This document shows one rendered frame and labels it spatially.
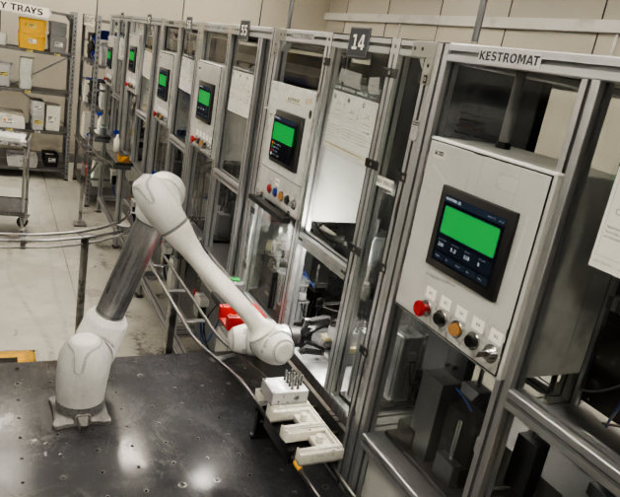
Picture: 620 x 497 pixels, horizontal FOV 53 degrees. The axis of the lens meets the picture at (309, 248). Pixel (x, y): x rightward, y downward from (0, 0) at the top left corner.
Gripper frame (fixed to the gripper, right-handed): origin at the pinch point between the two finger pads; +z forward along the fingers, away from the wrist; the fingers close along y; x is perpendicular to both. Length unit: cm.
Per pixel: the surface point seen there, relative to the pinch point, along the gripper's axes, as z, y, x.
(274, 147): -17, 58, 46
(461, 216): -17, 66, -67
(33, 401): -99, -33, 23
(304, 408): -23.2, -12.0, -25.7
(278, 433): -33.4, -16.5, -30.5
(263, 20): 241, 123, 752
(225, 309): -31.1, -5.5, 34.7
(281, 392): -30.8, -7.3, -22.8
